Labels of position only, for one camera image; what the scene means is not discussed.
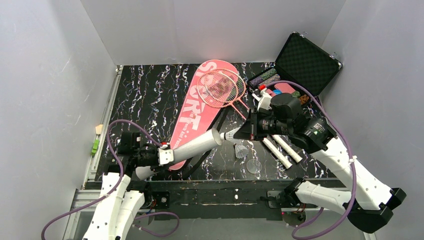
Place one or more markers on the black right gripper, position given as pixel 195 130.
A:
pixel 252 125

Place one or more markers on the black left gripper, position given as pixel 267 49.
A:
pixel 154 157

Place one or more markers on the white shuttlecock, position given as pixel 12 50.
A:
pixel 240 151
pixel 229 136

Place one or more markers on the clear round tube lid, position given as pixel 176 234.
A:
pixel 254 166

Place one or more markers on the pink badminton racket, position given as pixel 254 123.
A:
pixel 221 88
pixel 292 153

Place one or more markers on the white shuttlecock tube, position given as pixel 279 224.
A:
pixel 199 145

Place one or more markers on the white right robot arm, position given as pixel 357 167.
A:
pixel 368 204

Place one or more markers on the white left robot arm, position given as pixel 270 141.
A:
pixel 120 200

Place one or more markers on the pink card deck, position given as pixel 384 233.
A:
pixel 284 88

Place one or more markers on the poker chip rows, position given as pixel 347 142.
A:
pixel 263 76

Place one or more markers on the beige wooden block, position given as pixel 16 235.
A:
pixel 99 129

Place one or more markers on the black foam-lined case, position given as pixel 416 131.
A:
pixel 302 62

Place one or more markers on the pink racket bag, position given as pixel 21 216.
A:
pixel 195 117

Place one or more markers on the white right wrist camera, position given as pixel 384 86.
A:
pixel 263 98

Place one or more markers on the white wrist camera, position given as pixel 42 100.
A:
pixel 263 98
pixel 165 154

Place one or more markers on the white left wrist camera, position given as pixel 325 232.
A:
pixel 165 154

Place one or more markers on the green clip on rail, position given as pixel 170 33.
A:
pixel 95 147

